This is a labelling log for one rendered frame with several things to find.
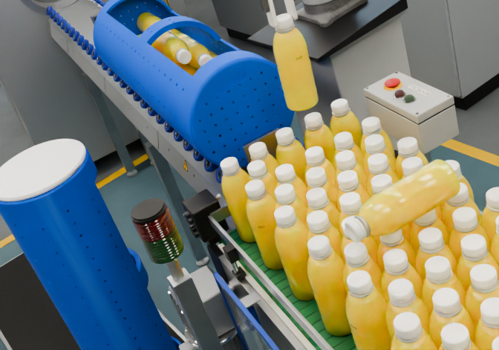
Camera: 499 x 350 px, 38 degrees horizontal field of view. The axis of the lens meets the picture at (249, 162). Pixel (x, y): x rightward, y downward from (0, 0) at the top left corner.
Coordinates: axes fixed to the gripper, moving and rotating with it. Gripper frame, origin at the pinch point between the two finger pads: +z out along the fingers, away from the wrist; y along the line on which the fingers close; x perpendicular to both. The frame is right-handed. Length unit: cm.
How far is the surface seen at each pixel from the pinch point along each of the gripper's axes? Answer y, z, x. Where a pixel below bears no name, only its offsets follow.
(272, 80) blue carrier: -2.1, 24.4, -20.3
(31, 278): 79, 126, -149
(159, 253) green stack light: 44, 22, 27
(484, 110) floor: -140, 134, -117
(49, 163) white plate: 53, 37, -56
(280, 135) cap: 6.6, 28.4, -1.8
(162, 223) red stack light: 42, 16, 27
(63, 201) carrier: 54, 42, -43
